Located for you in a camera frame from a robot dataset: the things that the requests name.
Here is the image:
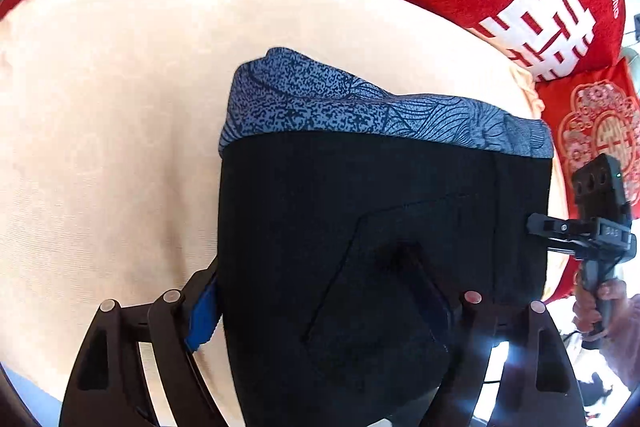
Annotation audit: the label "person's right hand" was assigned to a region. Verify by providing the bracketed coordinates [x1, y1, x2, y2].
[571, 278, 630, 339]

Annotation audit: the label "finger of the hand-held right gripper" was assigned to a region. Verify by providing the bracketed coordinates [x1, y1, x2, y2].
[542, 239, 596, 257]
[527, 213, 601, 239]

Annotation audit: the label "red floral embroidered pillow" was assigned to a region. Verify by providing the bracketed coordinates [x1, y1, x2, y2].
[532, 57, 640, 303]

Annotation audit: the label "dark pants with blue patterned waistband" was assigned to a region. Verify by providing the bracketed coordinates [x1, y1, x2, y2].
[218, 47, 556, 427]

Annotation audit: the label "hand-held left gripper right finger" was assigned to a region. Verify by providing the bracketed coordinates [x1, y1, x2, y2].
[397, 243, 586, 427]

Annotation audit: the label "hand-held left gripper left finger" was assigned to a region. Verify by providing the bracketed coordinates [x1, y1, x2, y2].
[59, 257, 226, 427]

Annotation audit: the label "peach bed sheet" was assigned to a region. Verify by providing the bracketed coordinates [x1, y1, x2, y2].
[0, 0, 571, 408]

